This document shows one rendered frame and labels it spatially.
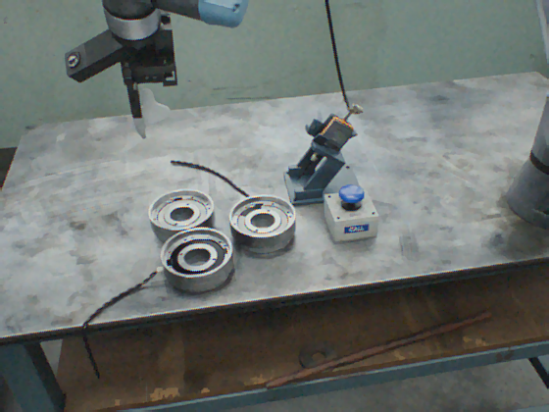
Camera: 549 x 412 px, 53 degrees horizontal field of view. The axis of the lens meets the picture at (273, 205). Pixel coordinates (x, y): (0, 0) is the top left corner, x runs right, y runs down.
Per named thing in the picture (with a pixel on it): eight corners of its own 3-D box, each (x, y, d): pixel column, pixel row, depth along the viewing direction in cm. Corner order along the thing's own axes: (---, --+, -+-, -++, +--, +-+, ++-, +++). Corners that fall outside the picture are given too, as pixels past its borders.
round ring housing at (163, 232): (149, 215, 94) (145, 195, 92) (209, 203, 97) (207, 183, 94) (156, 254, 86) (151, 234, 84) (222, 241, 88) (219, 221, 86)
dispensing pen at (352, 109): (286, 170, 98) (343, 94, 91) (306, 179, 100) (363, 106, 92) (288, 177, 96) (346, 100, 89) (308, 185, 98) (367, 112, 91)
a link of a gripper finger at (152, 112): (174, 142, 91) (167, 88, 86) (137, 146, 90) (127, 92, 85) (173, 134, 93) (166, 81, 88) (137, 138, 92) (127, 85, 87)
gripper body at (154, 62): (177, 89, 88) (174, 39, 77) (123, 94, 86) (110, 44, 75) (173, 50, 90) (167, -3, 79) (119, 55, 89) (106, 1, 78)
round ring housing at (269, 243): (302, 251, 86) (302, 231, 83) (234, 260, 85) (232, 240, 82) (289, 210, 94) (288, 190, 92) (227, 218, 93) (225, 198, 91)
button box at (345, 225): (333, 243, 87) (335, 220, 84) (323, 216, 93) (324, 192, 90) (383, 236, 88) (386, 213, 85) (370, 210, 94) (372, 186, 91)
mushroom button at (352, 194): (341, 224, 87) (342, 198, 84) (334, 208, 90) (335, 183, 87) (366, 221, 87) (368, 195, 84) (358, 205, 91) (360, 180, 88)
